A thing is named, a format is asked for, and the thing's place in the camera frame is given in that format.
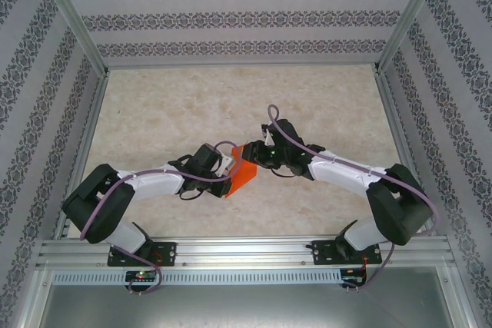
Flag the orange paper sheet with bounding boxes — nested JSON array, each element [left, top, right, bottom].
[[224, 143, 258, 199]]

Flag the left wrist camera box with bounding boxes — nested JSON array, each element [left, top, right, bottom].
[[191, 144, 224, 171]]

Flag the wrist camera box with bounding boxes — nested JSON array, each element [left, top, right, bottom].
[[268, 118, 304, 152], [191, 144, 224, 171]]

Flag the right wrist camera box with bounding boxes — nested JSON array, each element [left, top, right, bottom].
[[268, 118, 304, 152]]

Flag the aluminium mounting rail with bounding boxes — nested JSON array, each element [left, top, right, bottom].
[[36, 236, 457, 267]]

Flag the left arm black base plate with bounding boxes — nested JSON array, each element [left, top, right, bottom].
[[107, 241, 178, 267]]

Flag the slotted cable duct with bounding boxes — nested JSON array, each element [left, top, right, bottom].
[[52, 269, 344, 287]]

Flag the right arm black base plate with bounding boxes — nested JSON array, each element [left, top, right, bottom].
[[311, 239, 381, 267]]

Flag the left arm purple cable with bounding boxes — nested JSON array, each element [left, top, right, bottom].
[[79, 139, 236, 297]]

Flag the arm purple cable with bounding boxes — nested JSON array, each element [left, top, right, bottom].
[[267, 104, 439, 294], [79, 139, 236, 297]]

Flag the aluminium side rail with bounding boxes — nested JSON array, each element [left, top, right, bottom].
[[374, 68, 438, 236], [53, 72, 111, 240]]

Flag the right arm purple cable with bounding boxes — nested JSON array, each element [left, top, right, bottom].
[[267, 104, 439, 294]]

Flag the aluminium frame post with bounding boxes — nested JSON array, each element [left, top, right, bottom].
[[32, 0, 109, 75], [374, 0, 450, 75]]

